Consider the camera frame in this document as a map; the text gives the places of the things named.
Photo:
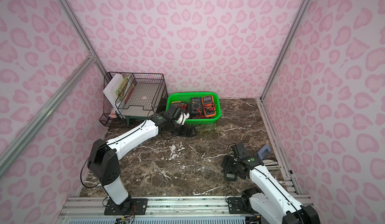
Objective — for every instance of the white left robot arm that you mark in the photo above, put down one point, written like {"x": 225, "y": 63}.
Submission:
{"x": 103, "y": 161}

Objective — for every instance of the dark green multimeter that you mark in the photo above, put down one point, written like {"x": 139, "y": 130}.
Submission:
{"x": 195, "y": 107}

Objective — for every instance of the white board in rack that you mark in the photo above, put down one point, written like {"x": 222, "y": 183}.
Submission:
{"x": 111, "y": 89}

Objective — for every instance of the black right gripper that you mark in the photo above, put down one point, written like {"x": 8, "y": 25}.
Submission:
{"x": 230, "y": 168}

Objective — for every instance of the white stapler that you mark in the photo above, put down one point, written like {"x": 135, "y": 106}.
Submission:
{"x": 272, "y": 165}

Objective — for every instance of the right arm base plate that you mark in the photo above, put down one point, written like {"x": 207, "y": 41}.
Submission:
{"x": 236, "y": 206}

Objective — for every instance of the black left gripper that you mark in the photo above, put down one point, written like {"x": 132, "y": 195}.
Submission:
{"x": 186, "y": 129}

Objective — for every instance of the orange multimeter with leads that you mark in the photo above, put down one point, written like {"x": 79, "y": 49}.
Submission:
{"x": 209, "y": 108}

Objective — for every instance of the yellow multimeter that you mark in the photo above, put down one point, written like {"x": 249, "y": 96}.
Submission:
{"x": 177, "y": 103}

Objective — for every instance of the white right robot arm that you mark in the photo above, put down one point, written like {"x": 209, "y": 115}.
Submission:
{"x": 268, "y": 200}

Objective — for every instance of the black clamp multimeter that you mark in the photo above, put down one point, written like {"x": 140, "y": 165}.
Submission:
{"x": 230, "y": 168}

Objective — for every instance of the green plastic basket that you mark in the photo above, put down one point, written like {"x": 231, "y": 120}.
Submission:
{"x": 186, "y": 96}

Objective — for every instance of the black wire mesh rack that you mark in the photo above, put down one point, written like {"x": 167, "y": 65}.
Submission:
{"x": 139, "y": 96}

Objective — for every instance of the grey blue hole punch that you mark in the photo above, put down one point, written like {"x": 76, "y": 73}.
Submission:
{"x": 264, "y": 151}

